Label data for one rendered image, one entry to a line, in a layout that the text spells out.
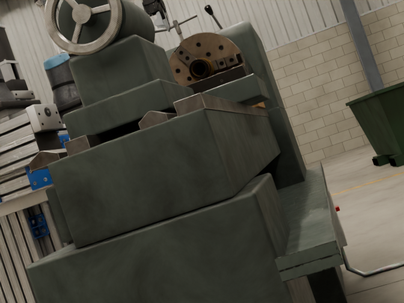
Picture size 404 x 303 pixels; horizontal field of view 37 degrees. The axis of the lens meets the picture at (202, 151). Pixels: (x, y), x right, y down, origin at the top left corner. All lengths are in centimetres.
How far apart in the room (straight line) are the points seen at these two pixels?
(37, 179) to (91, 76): 103
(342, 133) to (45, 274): 1129
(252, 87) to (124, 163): 60
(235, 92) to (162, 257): 64
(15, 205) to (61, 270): 125
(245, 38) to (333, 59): 979
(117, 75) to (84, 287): 39
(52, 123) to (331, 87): 1038
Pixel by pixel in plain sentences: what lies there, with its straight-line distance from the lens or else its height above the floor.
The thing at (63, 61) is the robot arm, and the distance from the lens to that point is 266.
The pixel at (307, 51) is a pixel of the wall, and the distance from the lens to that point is 1232.
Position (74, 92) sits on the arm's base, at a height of 121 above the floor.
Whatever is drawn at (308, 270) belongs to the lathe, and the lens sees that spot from 103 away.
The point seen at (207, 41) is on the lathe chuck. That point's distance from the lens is 241.
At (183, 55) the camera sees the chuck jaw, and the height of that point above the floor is 117.
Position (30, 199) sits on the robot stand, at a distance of 231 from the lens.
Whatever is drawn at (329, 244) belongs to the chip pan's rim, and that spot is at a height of 56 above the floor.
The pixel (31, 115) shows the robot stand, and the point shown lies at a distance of 211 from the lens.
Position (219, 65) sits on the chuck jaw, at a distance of 233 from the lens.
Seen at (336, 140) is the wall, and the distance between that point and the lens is 1226.
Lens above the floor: 76
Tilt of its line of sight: 1 degrees up
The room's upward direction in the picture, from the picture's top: 19 degrees counter-clockwise
